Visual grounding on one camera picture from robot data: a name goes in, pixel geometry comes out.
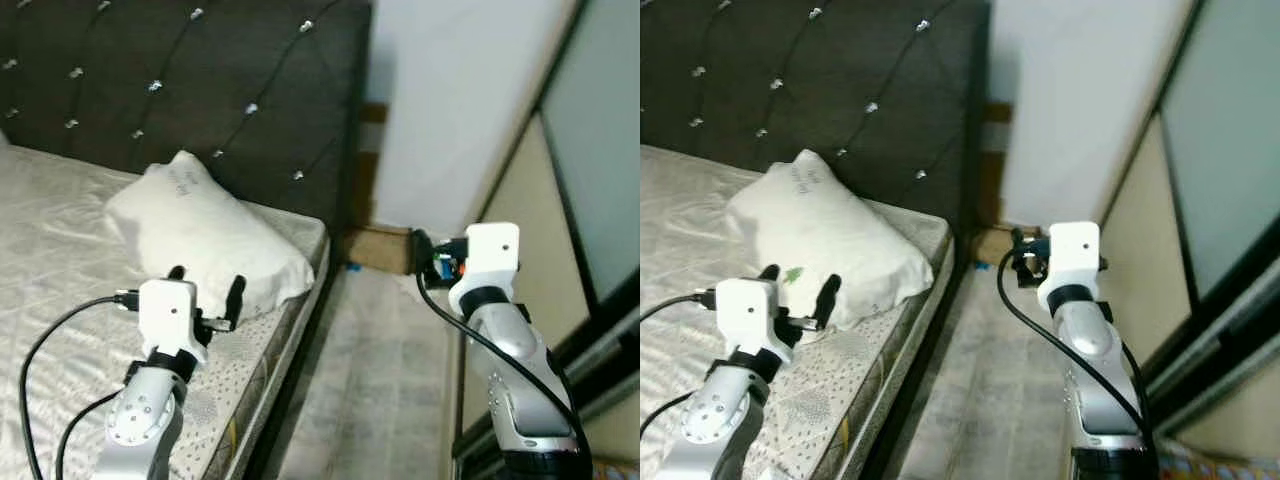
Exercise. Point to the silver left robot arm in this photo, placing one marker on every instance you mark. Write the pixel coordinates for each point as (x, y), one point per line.
(140, 420)
(715, 420)

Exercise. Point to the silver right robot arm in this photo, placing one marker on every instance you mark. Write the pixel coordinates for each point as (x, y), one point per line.
(510, 350)
(1090, 345)

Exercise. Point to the sliding wardrobe door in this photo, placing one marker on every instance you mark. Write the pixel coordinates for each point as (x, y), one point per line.
(1230, 150)
(600, 150)

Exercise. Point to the white pillow with tree print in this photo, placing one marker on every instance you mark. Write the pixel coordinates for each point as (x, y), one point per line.
(200, 240)
(830, 235)

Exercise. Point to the dark tufted headboard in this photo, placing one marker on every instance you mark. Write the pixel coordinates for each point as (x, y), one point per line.
(200, 60)
(830, 60)

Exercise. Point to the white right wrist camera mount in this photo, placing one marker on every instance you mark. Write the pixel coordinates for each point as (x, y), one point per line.
(490, 255)
(1070, 250)

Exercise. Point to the dark bed frame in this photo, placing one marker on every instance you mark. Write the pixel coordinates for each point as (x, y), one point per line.
(907, 400)
(285, 400)

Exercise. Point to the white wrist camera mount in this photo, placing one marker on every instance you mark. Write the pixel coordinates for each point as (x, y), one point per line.
(165, 310)
(1070, 250)
(490, 255)
(745, 310)

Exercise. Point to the white quilted mattress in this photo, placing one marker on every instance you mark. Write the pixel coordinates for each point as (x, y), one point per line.
(60, 250)
(690, 250)

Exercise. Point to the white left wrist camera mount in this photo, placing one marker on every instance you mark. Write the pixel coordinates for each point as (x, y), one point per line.
(165, 310)
(745, 310)

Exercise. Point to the brown wooden bedside cabinet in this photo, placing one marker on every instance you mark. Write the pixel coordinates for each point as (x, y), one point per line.
(995, 245)
(380, 250)

